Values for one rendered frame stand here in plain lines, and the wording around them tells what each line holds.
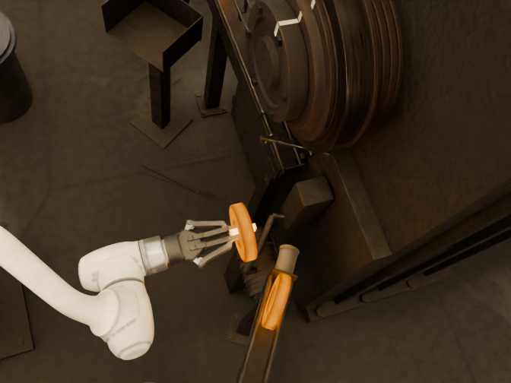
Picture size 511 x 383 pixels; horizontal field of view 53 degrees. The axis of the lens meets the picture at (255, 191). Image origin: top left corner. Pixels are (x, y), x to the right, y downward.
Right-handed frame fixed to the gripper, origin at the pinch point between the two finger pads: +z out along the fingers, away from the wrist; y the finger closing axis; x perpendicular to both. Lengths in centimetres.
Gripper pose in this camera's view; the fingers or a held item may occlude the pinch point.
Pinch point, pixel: (242, 230)
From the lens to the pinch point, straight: 134.3
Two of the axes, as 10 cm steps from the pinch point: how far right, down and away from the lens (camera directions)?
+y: 3.0, 9.0, -3.0
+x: 1.0, -3.5, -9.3
